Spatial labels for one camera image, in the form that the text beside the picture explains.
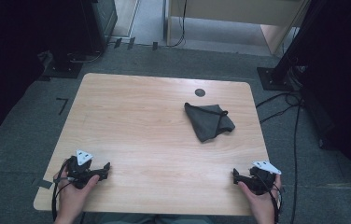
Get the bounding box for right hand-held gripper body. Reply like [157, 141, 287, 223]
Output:
[240, 160, 282, 196]

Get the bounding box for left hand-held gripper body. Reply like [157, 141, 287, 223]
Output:
[65, 148, 104, 190]

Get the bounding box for dark grey cloth bag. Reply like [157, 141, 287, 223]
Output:
[183, 102, 236, 144]

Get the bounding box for person's right hand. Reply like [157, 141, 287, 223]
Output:
[236, 175, 283, 219]

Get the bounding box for person's left hand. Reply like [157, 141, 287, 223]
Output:
[53, 167, 101, 217]

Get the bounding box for grey tape strip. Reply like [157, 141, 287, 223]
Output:
[36, 178, 54, 190]

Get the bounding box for black angled floor tape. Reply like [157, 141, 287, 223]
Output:
[55, 97, 70, 117]

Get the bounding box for black metal stand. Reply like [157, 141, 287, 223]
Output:
[256, 0, 324, 92]

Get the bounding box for dark curtain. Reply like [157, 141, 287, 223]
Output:
[299, 0, 351, 202]
[0, 0, 86, 143]

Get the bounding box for black cabinet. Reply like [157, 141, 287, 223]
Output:
[79, 0, 119, 54]

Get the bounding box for light wooden desk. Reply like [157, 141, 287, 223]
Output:
[163, 0, 312, 58]

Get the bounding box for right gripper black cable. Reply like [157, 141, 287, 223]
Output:
[253, 172, 285, 224]

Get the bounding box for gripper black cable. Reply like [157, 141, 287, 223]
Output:
[50, 158, 76, 223]
[253, 172, 285, 224]

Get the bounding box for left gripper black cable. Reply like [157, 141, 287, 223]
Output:
[50, 158, 76, 223]

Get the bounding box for long black floor cable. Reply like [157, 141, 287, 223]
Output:
[289, 98, 304, 224]

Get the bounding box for looped black floor cables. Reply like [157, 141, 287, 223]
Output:
[255, 91, 302, 125]

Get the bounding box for black stand base plate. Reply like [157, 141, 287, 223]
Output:
[40, 50, 85, 79]

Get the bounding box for hanging black cable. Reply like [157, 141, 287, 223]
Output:
[166, 0, 188, 49]

